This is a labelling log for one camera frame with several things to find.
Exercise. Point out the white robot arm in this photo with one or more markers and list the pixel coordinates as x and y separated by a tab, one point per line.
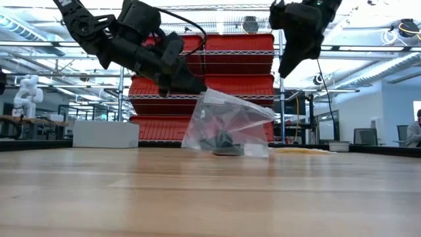
28	95

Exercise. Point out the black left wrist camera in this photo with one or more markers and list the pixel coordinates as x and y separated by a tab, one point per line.
172	49

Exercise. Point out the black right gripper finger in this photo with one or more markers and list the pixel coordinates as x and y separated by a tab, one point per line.
297	57

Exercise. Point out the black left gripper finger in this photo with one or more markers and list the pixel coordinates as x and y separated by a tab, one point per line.
185	82

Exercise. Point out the person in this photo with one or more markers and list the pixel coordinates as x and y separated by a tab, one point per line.
414	131

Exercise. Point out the clear plastic zip bag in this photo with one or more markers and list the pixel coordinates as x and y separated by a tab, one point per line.
302	151
230	115

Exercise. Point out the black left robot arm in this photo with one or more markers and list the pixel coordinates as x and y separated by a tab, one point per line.
82	23

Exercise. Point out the black aluminium table frame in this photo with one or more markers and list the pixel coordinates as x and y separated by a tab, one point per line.
33	145

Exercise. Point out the round grey ceiling device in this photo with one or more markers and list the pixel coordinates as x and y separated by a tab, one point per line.
250	24

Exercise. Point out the white cardboard box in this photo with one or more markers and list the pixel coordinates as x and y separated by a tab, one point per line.
105	135

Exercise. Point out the black tape roll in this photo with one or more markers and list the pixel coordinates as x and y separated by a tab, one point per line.
338	147

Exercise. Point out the black monitor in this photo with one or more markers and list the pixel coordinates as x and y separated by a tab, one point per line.
292	105

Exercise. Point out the wooden workbench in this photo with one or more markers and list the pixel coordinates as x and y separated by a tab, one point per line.
33	120

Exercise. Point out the grey office chair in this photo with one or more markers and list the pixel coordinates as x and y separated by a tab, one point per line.
365	136
401	136

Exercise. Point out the silver ventilation duct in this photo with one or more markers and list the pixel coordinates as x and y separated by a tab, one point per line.
19	29
378	70

